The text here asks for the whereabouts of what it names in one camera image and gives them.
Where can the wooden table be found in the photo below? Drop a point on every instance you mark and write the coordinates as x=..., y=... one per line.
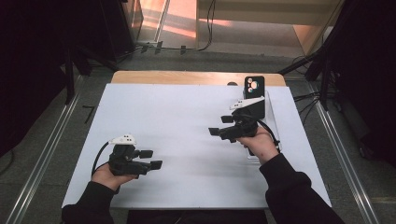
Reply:
x=174, y=77

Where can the black phone case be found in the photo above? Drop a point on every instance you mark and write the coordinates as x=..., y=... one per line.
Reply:
x=261, y=90

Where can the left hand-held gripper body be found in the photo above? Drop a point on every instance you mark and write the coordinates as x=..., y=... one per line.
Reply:
x=124, y=161

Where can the metal pole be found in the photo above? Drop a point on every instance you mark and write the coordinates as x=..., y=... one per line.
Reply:
x=162, y=20

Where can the dark cabinet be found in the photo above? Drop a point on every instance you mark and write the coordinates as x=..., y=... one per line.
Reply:
x=121, y=28

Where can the white work board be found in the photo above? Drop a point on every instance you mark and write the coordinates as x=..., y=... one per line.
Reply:
x=171, y=109

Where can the person's left hand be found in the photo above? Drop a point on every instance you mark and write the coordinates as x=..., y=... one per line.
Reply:
x=107, y=177

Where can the clear plastic tray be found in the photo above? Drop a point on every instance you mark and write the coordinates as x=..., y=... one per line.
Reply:
x=271, y=112

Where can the person's right hand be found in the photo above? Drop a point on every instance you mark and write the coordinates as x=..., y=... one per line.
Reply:
x=263, y=146

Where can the black stand leg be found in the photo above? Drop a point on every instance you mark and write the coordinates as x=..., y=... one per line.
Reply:
x=69, y=81

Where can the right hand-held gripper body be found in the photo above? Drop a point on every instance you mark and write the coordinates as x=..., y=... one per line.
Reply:
x=244, y=127

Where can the black curtain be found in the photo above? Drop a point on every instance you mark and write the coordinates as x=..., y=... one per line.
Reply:
x=31, y=62
x=370, y=77

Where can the metal floor rail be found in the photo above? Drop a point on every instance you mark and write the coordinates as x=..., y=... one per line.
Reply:
x=352, y=180
x=45, y=158

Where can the black tripod stand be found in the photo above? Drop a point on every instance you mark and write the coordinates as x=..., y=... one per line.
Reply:
x=323, y=71

